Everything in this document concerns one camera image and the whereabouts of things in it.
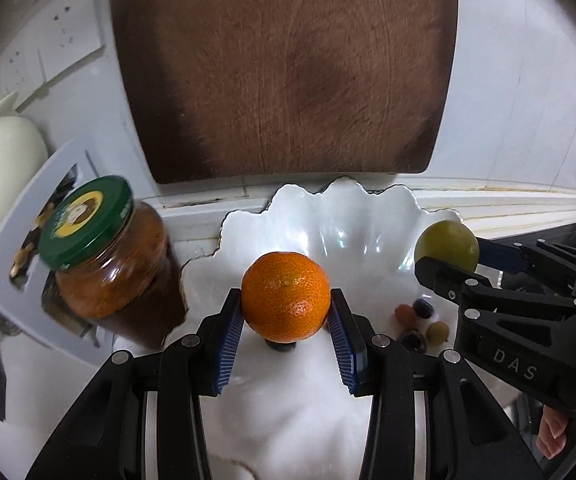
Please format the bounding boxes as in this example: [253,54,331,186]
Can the white scalloped bowl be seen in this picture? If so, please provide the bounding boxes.
[181,179,459,479]

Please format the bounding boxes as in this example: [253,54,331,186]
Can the green apple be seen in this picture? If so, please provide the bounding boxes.
[415,220,480,273]

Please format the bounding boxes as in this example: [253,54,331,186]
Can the dark grape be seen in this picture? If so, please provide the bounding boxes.
[397,328,428,354]

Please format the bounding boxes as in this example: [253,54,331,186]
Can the right human hand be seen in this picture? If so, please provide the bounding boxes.
[536,405,568,460]

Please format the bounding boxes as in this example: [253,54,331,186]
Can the glass jar green lid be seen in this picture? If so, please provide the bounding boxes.
[38,176,187,351]

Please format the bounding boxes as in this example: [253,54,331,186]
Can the orange tangerine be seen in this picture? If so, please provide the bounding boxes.
[241,252,331,342]

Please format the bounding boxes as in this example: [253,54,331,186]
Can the red cherry tomato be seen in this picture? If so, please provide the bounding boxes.
[394,304,418,330]
[265,339,297,352]

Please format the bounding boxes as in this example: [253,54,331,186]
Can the wall power sockets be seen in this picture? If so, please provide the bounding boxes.
[0,0,104,106]

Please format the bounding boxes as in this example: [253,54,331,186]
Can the tan longan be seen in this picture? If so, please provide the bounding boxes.
[425,321,450,347]

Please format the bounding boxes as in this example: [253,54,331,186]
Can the dark blueberry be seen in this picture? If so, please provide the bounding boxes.
[413,298,435,320]

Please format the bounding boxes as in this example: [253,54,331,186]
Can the brown wooden cutting board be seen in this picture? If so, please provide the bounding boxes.
[110,0,458,184]

